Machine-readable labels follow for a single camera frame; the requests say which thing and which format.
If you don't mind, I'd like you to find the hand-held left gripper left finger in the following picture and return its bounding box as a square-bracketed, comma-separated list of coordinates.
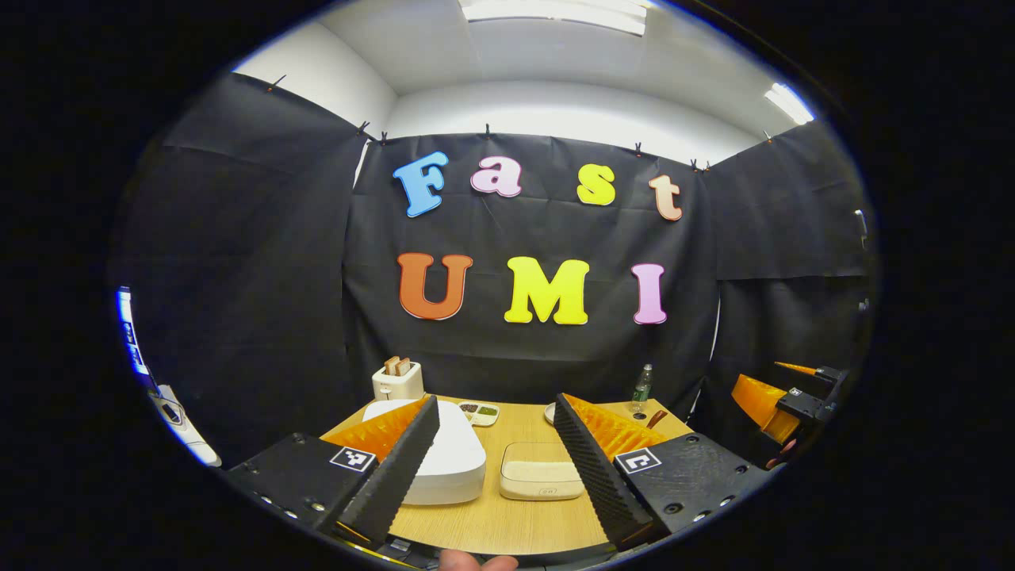
[222, 395, 441, 548]

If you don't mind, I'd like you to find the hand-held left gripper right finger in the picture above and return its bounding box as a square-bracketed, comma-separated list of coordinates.
[553, 392, 774, 552]

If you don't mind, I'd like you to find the white rice cooker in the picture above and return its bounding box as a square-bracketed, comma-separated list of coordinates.
[362, 398, 487, 506]

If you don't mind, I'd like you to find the blue white sign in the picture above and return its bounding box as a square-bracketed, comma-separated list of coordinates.
[117, 287, 151, 377]

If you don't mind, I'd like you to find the clear water bottle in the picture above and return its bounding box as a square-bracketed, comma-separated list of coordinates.
[631, 364, 654, 415]

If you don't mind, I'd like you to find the white device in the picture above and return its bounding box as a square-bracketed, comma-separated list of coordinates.
[149, 384, 223, 469]

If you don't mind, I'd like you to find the white rice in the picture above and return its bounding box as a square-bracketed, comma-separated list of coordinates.
[507, 457, 584, 485]

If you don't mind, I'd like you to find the clear plastic container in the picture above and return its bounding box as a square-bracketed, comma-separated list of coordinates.
[500, 441, 588, 501]

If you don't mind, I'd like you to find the large ceiling light panel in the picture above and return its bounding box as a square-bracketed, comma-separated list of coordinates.
[458, 0, 649, 36]

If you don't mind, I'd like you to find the white toaster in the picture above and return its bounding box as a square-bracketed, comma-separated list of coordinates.
[372, 363, 425, 401]

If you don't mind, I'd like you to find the small ceiling light panel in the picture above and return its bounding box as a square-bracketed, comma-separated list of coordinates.
[764, 82, 816, 126]

